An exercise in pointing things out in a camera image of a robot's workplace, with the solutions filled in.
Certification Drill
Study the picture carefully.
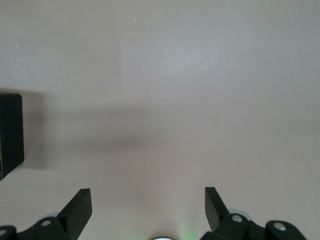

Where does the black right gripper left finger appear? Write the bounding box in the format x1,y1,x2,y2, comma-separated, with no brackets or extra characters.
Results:
0,188,93,240

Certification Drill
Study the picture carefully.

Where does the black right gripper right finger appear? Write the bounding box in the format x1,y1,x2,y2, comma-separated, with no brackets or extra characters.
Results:
199,186,307,240

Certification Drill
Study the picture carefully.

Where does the black plastic box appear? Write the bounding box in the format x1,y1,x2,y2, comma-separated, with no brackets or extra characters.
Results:
0,92,24,181

